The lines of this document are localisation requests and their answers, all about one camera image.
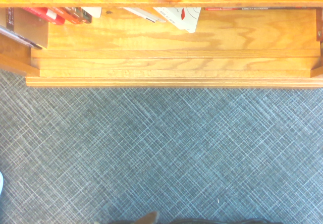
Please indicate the red paperback book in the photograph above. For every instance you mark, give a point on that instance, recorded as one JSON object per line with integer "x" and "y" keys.
{"x": 48, "y": 14}

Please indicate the oak wooden bookshelf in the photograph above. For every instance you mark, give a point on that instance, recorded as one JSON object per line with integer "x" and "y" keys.
{"x": 176, "y": 57}

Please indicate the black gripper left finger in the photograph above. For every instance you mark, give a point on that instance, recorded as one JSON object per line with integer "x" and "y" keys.
{"x": 123, "y": 222}

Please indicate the grey thin booklet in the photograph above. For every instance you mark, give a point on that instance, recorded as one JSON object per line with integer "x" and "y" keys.
{"x": 146, "y": 14}

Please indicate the plain white book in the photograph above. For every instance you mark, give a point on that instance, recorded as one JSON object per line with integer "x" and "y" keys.
{"x": 94, "y": 10}

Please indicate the grey thin magazine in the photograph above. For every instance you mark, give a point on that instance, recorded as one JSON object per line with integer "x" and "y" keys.
{"x": 17, "y": 38}

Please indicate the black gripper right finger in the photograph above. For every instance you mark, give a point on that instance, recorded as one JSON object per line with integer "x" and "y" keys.
{"x": 227, "y": 221}

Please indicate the brown hardcover book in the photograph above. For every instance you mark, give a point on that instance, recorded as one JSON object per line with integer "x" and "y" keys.
{"x": 27, "y": 24}

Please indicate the white book with red lips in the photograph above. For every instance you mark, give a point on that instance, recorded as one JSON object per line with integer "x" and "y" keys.
{"x": 184, "y": 19}

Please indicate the dark spine book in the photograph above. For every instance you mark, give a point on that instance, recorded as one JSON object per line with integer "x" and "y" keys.
{"x": 84, "y": 15}

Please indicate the orange and dark red book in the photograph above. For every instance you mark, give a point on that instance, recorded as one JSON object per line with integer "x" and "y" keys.
{"x": 68, "y": 14}

